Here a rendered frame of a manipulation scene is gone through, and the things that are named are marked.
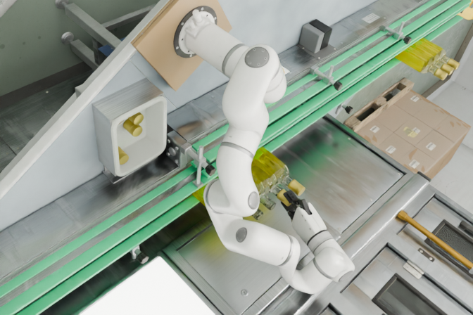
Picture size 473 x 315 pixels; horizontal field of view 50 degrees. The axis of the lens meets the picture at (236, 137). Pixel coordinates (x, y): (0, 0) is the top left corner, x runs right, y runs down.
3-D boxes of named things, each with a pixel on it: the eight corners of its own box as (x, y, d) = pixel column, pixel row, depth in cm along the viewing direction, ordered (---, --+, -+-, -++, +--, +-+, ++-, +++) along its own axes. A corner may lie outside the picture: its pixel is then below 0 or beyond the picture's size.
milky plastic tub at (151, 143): (99, 162, 143) (117, 180, 140) (91, 104, 127) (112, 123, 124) (148, 134, 153) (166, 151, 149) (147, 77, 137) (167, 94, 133)
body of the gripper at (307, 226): (326, 246, 152) (305, 218, 158) (334, 227, 144) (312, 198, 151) (305, 255, 149) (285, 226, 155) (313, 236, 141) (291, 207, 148)
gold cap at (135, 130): (122, 121, 138) (132, 130, 136) (133, 115, 140) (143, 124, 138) (123, 130, 140) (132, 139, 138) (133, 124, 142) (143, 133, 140)
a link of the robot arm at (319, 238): (329, 251, 151) (324, 244, 152) (337, 235, 144) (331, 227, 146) (310, 261, 148) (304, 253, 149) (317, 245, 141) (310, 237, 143)
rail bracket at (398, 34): (378, 29, 204) (405, 46, 198) (383, 14, 199) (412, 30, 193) (383, 27, 206) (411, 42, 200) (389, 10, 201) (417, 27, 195)
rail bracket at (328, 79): (306, 72, 179) (336, 93, 173) (310, 56, 174) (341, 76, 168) (313, 68, 181) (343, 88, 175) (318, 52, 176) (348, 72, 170)
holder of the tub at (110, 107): (100, 172, 147) (116, 188, 144) (91, 103, 128) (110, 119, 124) (147, 145, 157) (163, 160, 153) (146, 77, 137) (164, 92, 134)
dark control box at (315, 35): (297, 43, 188) (314, 53, 184) (301, 24, 182) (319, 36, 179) (311, 35, 193) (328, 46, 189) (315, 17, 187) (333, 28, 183)
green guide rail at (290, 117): (190, 163, 155) (207, 179, 151) (190, 161, 154) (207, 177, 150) (456, -5, 250) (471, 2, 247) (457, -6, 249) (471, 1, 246)
